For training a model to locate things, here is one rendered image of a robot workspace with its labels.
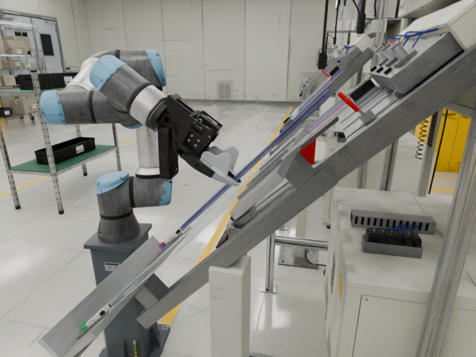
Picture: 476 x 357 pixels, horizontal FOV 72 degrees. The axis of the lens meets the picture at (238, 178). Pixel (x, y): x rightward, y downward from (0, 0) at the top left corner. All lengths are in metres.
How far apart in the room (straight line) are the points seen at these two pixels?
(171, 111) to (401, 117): 0.48
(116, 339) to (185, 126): 1.08
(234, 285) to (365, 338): 0.57
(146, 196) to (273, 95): 8.65
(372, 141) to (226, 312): 0.48
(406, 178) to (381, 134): 1.63
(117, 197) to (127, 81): 0.59
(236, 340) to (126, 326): 0.86
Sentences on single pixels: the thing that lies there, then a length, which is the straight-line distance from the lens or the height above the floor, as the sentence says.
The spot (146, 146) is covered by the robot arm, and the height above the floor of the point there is 0.89.
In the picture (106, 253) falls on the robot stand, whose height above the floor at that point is 0.51.
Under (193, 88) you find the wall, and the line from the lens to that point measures 10.25.
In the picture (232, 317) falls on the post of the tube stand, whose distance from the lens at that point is 0.62.
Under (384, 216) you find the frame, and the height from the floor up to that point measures 0.66.
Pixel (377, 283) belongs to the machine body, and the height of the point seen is 0.62.
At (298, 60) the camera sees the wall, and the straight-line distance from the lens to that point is 9.59.
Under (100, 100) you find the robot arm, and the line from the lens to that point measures 0.80.
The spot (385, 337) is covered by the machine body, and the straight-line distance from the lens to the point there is 1.07.
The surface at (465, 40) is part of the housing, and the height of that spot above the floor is 1.20.
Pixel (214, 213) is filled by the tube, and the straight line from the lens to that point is 0.42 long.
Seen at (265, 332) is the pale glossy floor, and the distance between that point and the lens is 1.66.
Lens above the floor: 1.16
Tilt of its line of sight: 20 degrees down
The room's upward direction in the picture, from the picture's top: straight up
